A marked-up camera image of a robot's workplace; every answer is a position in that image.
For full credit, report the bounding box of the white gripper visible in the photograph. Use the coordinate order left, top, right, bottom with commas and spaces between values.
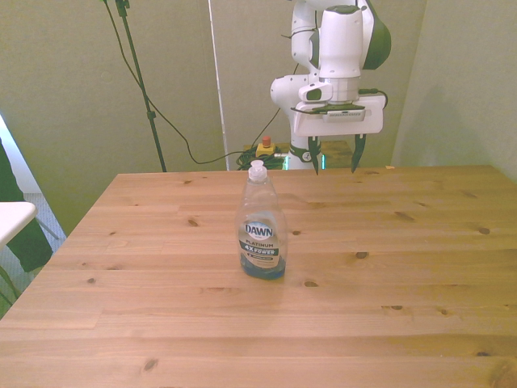
293, 95, 385, 176

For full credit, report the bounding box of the clear Dawn dish soap bottle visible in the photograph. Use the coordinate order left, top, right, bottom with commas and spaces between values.
235, 159, 288, 281

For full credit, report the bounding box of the yellow emergency stop button box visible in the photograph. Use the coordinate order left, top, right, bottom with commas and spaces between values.
255, 136, 276, 159

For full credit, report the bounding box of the white vertical pole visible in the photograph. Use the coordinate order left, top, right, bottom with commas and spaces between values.
207, 0, 231, 171

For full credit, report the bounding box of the white side table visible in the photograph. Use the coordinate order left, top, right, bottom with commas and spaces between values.
0, 200, 39, 248

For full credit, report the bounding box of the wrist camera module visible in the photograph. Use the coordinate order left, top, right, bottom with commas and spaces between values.
290, 82, 367, 122

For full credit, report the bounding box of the coiled dark green cable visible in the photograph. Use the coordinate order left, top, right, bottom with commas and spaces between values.
235, 148, 288, 172

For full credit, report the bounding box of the black cable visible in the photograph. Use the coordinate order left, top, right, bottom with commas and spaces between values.
101, 0, 284, 166

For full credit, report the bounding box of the black camera tripod stand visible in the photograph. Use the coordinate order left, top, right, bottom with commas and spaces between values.
96, 0, 168, 173

